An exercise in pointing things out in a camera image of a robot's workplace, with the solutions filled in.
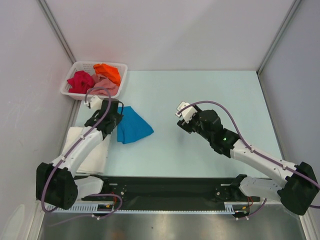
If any blue t-shirt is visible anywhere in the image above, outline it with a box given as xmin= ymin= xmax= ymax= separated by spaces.
xmin=117 ymin=106 xmax=154 ymax=145

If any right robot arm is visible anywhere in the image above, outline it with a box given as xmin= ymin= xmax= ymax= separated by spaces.
xmin=176 ymin=102 xmax=320 ymax=216

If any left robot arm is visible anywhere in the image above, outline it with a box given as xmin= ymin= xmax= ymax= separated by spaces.
xmin=35 ymin=98 xmax=124 ymax=213

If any pink crumpled t-shirt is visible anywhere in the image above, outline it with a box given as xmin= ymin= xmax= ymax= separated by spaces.
xmin=89 ymin=74 xmax=119 ymax=96

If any orange crumpled t-shirt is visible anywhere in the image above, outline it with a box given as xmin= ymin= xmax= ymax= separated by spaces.
xmin=93 ymin=63 xmax=122 ymax=87

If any white folded t-shirt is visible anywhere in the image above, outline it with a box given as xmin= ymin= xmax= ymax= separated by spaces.
xmin=62 ymin=127 xmax=111 ymax=175

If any magenta crumpled t-shirt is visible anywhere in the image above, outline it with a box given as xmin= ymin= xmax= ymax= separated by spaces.
xmin=67 ymin=70 xmax=95 ymax=94

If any white plastic basket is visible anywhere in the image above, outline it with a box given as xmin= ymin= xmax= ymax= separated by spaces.
xmin=60 ymin=61 xmax=128 ymax=101

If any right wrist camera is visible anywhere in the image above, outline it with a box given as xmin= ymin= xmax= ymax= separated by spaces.
xmin=175 ymin=101 xmax=198 ymax=124

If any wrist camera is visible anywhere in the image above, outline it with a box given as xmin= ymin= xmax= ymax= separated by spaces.
xmin=175 ymin=101 xmax=198 ymax=124
xmin=84 ymin=95 xmax=103 ymax=110

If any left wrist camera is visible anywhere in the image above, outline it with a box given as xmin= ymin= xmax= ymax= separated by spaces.
xmin=84 ymin=95 xmax=103 ymax=110

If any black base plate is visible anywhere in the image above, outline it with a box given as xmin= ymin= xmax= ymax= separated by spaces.
xmin=83 ymin=176 xmax=261 ymax=210

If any white slotted cable duct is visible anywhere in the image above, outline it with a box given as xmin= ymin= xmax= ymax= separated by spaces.
xmin=45 ymin=202 xmax=249 ymax=215

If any right corner aluminium post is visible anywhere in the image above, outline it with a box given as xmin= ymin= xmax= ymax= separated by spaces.
xmin=256 ymin=0 xmax=304 ymax=77

